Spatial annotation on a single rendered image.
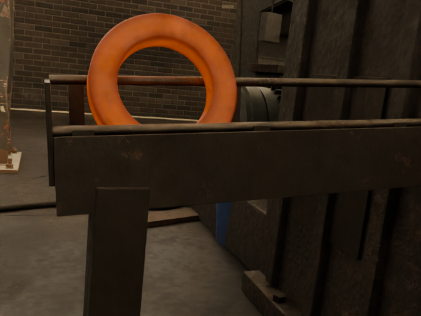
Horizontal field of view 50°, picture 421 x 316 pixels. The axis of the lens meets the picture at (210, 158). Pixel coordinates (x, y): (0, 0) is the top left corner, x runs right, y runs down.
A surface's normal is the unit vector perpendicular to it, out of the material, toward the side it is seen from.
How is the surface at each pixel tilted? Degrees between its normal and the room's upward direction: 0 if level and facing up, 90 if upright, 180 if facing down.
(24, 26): 90
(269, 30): 90
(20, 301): 0
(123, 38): 69
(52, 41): 90
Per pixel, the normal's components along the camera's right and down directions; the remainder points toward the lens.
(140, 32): 0.33, -0.16
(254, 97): 0.31, -0.55
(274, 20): 0.50, 0.20
